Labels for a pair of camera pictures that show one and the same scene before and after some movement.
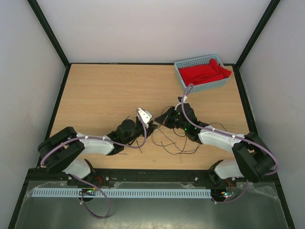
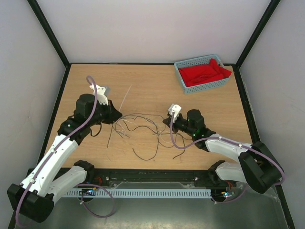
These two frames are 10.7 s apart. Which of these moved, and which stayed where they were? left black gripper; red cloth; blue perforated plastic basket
Moved: left black gripper
Stayed: red cloth; blue perforated plastic basket
